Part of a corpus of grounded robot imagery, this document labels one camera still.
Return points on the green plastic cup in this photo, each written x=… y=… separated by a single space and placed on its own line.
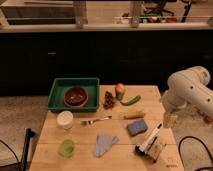
x=66 y=148

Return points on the light blue towel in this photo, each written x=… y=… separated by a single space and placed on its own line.
x=104 y=144

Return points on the dark purple grape bunch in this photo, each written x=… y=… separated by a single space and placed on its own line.
x=109 y=100

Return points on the blue sponge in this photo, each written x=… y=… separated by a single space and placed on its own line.
x=137 y=127

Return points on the black office chair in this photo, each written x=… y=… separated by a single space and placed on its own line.
x=159 y=9

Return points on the golden metal fork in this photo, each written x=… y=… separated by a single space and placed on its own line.
x=90 y=122

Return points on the green plastic tray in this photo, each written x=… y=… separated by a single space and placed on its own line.
x=61 y=86

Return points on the orange and green fruit toy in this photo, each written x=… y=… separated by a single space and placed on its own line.
x=119 y=91

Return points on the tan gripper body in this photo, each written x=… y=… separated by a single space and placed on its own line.
x=169 y=119

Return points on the brown wooden block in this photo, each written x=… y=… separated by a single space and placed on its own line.
x=155 y=150

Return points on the dark red bowl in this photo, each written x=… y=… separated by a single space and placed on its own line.
x=76 y=97

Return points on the green cucumber toy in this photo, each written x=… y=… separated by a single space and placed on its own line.
x=132 y=101

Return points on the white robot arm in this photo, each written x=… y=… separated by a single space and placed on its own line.
x=187 y=86

